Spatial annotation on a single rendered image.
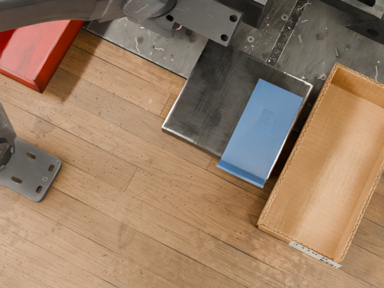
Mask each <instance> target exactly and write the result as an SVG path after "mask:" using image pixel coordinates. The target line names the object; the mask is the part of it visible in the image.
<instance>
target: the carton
mask: <svg viewBox="0 0 384 288"><path fill-rule="evenodd" d="M383 170H384V85H383V84H381V83H379V82H377V81H375V80H373V79H371V78H369V77H367V76H364V75H362V74H360V73H358V72H356V71H354V70H352V69H350V68H348V67H346V66H343V65H341V64H339V63H337V62H336V63H335V65H334V67H333V69H332V70H331V72H330V74H329V76H328V77H327V79H326V81H325V83H324V85H323V87H322V89H321V91H320V93H319V95H318V98H317V100H316V102H315V104H314V106H313V108H312V110H311V112H310V114H309V116H308V118H307V120H306V122H305V124H304V126H303V128H302V130H301V132H300V134H299V137H298V139H297V141H296V143H295V145H294V147H293V149H292V151H291V153H290V155H289V157H288V159H287V161H286V163H285V165H284V167H283V169H282V171H281V173H280V175H279V178H278V180H277V182H276V184H275V186H274V188H273V190H272V192H271V194H270V196H269V198H268V200H267V202H266V204H265V206H264V208H263V210H262V212H261V215H260V217H259V219H258V221H257V223H256V225H255V227H256V228H258V229H260V230H262V231H264V232H266V233H268V234H270V235H272V236H274V237H276V238H278V239H280V240H282V241H284V242H286V243H288V245H290V246H292V247H294V248H296V249H298V250H300V251H302V252H304V253H306V254H308V255H310V256H312V257H314V258H316V259H318V260H320V261H322V262H324V263H326V264H328V265H330V266H332V267H334V268H336V269H337V268H339V267H341V266H342V265H339V264H337V263H338V262H341V261H343V259H344V257H345V255H346V252H347V250H348V248H349V246H350V244H351V241H352V239H353V237H354V234H355V232H356V230H357V228H358V225H359V223H360V221H361V219H362V217H363V214H364V212H365V210H366V208H367V206H368V203H369V201H370V198H371V196H372V194H373V192H374V190H375V187H376V185H377V183H378V181H379V179H380V176H381V174H382V172H383Z"/></svg>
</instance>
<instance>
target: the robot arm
mask: <svg viewBox="0 0 384 288"><path fill-rule="evenodd" d="M243 16H244V13H243V12H241V11H239V10H237V9H234V8H232V7H230V6H227V5H224V4H222V3H220V2H218V1H217V0H0V32H1V31H6V30H11V29H16V28H20V27H25V26H30V25H35V24H39V23H44V22H51V21H62V20H76V19H78V20H82V21H90V20H94V19H97V20H98V22H99V23H101V22H106V21H110V20H114V19H118V18H123V17H127V19H128V20H130V21H132V22H134V23H136V24H138V25H140V26H142V27H144V28H146V29H148V30H150V31H152V32H154V33H156V34H158V35H160V36H162V37H164V38H166V39H170V38H173V37H174V33H175V31H176V30H179V29H181V27H182V26H184V27H186V28H188V29H190V30H192V31H194V32H196V33H198V34H201V35H203V36H205V37H207V38H209V39H211V40H213V41H215V42H217V43H219V44H222V45H224V46H226V47H227V46H229V45H230V44H231V41H232V39H233V37H235V36H236V34H237V32H238V30H239V28H240V25H241V23H242V21H241V20H242V18H243ZM28 154H31V155H33V156H35V157H36V159H32V158H30V157H28V156H27V155H28ZM52 166H54V168H53V170H52V171H50V169H51V167H52ZM61 168H62V162H61V160H60V159H59V158H57V157H55V156H53V155H51V154H49V153H47V152H46V151H44V150H42V149H40V148H38V147H36V146H34V145H32V144H30V143H28V142H26V141H24V140H22V139H20V138H18V137H17V135H16V133H15V131H14V128H13V126H12V124H11V122H10V120H9V118H8V116H7V114H6V112H5V110H4V108H3V106H2V104H1V102H0V185H2V186H4V187H6V188H8V189H10V190H12V191H14V192H16V193H18V194H20V195H22V196H24V197H26V198H28V199H30V200H32V201H34V202H41V201H43V199H44V197H45V196H46V194H47V192H48V190H49V189H50V187H51V185H52V184H53V182H54V180H55V178H56V177H57V175H58V173H59V171H60V169H61ZM14 178H17V179H19V180H20V181H22V183H20V184H18V183H16V182H14V181H13V179H14ZM40 187H42V190H41V191H40V193H37V192H38V190H39V188H40Z"/></svg>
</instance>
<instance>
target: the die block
mask: <svg viewBox="0 0 384 288"><path fill-rule="evenodd" d="M273 1H274V0H268V2H267V4H266V6H265V8H262V7H260V6H258V5H256V4H254V3H252V2H249V1H247V0H222V4H224V5H227V6H230V7H232V8H234V9H237V10H239V11H241V12H243V13H244V16H243V18H242V20H241V21H242V22H243V23H245V24H247V25H249V26H252V27H254V28H256V29H259V28H260V26H261V24H262V22H263V20H264V18H265V16H266V14H267V12H268V10H269V8H270V6H271V5H272V3H273Z"/></svg>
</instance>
